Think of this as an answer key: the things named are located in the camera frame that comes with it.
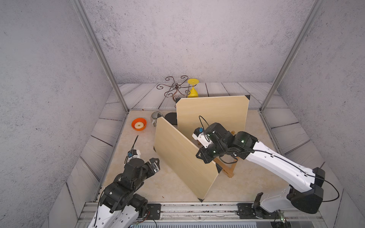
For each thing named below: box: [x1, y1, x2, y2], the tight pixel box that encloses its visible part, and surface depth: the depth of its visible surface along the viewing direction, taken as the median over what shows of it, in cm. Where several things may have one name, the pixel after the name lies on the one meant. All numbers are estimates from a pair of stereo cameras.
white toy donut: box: [134, 121, 145, 129], surface depth 109 cm
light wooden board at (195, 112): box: [175, 95, 250, 143], surface depth 87 cm
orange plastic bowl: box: [131, 117, 147, 132], surface depth 109 cm
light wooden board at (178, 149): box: [153, 116, 219, 202], surface depth 74 cm
